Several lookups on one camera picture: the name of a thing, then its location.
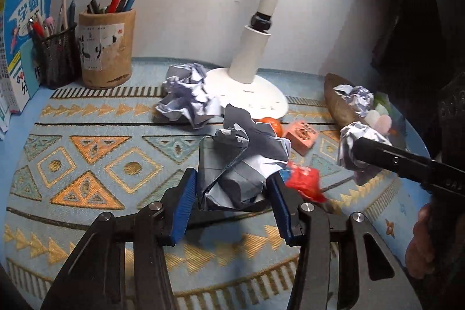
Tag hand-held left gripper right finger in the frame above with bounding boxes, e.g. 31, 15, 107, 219
267, 175, 424, 310

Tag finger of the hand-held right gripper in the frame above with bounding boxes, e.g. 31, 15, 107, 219
350, 137, 437, 187

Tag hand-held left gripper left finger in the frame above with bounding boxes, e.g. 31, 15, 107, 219
40, 168, 198, 310

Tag red plastic packet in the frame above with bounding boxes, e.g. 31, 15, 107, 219
283, 165, 328, 203

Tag white paper ball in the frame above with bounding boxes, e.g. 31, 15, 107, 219
332, 84, 375, 118
198, 103, 291, 211
336, 121, 393, 183

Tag woven brown basket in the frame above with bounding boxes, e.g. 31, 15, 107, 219
324, 73, 407, 140

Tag small pink box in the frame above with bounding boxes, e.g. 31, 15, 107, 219
282, 120, 319, 154

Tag orange tangerine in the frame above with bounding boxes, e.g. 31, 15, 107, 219
260, 117, 283, 136

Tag purple paper ball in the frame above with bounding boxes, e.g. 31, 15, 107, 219
155, 63, 223, 130

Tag person's right hand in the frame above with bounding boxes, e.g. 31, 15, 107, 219
405, 205, 437, 279

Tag blue patterned woven mat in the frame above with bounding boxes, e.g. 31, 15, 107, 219
3, 58, 433, 310

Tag white desk lamp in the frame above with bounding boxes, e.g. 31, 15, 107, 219
203, 0, 289, 120

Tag bamboo pen holder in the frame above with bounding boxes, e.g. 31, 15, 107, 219
78, 8, 137, 90

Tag black mesh pen holder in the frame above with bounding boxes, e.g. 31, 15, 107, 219
32, 22, 82, 89

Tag light blue notebook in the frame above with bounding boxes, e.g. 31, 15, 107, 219
20, 41, 40, 98

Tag red capped pen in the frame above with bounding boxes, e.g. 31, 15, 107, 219
28, 19, 46, 38

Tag blue workbook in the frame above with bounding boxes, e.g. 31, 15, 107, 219
3, 0, 58, 113

